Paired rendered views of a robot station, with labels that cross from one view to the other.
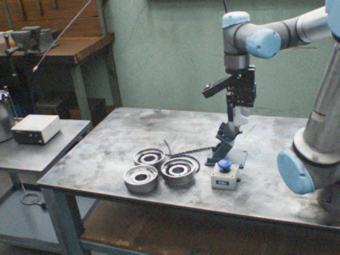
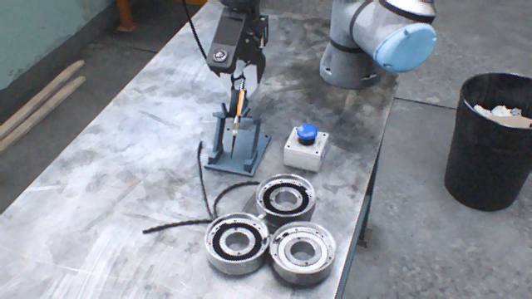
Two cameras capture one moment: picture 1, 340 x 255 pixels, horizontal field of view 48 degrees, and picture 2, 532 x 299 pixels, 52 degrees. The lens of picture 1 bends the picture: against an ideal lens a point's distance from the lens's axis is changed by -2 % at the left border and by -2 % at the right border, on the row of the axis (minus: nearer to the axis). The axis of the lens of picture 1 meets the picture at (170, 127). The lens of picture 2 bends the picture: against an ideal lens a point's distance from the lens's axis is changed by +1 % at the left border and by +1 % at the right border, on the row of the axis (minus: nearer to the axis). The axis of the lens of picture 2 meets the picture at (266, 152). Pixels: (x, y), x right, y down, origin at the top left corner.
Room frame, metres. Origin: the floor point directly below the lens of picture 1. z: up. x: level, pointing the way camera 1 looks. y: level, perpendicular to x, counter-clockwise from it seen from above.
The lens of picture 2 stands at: (1.08, 0.65, 1.52)
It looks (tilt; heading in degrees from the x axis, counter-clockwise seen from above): 41 degrees down; 266
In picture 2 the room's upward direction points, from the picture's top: straight up
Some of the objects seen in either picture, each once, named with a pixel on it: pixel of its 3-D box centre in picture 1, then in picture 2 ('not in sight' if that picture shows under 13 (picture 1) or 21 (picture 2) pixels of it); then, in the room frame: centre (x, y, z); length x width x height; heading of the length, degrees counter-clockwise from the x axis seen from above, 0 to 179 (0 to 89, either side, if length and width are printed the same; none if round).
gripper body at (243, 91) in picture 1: (240, 85); (243, 22); (1.06, -0.22, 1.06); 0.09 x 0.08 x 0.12; 70
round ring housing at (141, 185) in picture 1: (141, 179); (302, 253); (0.98, 0.11, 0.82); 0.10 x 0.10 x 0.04
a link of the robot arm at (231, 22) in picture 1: (236, 33); not in sight; (1.06, -0.22, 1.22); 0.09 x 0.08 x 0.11; 20
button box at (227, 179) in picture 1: (226, 176); (307, 147); (0.94, -0.15, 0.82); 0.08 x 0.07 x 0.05; 67
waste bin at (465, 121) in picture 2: not in sight; (494, 144); (0.13, -0.82, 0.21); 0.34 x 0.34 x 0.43
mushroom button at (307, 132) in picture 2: (224, 169); (307, 138); (0.95, -0.15, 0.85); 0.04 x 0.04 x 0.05
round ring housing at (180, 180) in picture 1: (178, 172); (285, 202); (1.00, -0.01, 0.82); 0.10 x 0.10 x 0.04
